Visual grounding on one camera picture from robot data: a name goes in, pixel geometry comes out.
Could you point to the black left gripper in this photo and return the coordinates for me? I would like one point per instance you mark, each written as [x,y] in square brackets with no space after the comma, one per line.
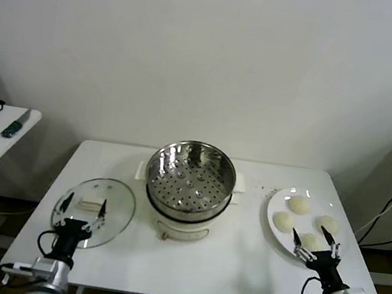
[72,233]

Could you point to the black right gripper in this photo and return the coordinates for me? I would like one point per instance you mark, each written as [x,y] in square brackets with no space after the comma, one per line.
[327,268]

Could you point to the white steamed baozi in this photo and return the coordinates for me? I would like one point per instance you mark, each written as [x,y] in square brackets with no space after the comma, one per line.
[310,241]
[299,205]
[285,221]
[327,223]

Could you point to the round glass pot lid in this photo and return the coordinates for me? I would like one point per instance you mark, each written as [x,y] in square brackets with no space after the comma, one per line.
[118,209]

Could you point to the perforated steel steamer basket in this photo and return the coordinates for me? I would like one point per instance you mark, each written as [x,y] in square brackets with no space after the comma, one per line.
[190,186]

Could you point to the white round plate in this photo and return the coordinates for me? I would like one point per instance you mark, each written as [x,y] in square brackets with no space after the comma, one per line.
[319,204]

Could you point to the white electric cooking pot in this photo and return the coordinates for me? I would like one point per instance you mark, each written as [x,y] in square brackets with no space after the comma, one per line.
[180,230]

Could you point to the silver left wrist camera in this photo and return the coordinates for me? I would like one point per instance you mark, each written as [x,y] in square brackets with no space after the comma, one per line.
[42,268]

